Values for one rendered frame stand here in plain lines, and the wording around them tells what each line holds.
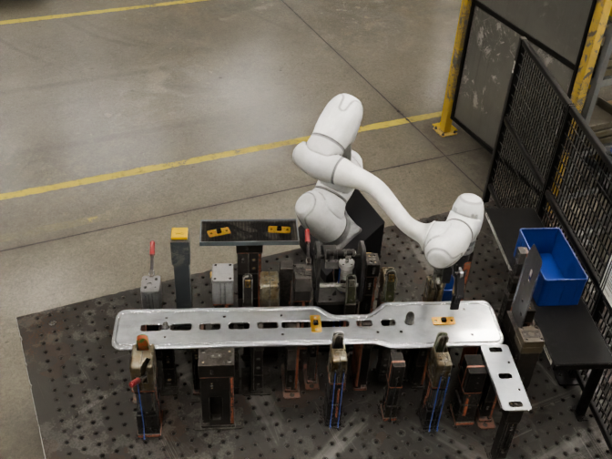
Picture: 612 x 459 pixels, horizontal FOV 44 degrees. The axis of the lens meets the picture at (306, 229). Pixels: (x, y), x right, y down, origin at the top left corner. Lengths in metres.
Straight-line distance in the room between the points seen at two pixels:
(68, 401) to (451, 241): 1.50
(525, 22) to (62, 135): 3.27
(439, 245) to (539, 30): 2.79
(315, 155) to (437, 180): 2.80
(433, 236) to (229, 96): 4.04
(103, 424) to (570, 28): 3.32
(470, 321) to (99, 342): 1.43
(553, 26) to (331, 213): 2.16
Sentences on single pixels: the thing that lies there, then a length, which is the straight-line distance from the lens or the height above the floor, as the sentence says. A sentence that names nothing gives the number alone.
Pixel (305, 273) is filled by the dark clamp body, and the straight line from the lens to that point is 2.83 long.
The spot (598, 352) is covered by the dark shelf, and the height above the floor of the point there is 1.03.
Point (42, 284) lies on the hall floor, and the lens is 4.54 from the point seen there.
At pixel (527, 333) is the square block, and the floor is 1.06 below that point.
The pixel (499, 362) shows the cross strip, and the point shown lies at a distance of 2.75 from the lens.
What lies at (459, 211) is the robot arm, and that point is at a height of 1.52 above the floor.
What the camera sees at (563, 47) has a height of 1.11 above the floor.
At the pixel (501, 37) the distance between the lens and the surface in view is 5.27.
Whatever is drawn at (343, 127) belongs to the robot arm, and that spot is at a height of 1.60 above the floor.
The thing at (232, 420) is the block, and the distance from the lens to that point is 2.80.
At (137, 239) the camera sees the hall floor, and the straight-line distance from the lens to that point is 4.74.
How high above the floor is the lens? 2.94
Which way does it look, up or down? 38 degrees down
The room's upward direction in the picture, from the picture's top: 3 degrees clockwise
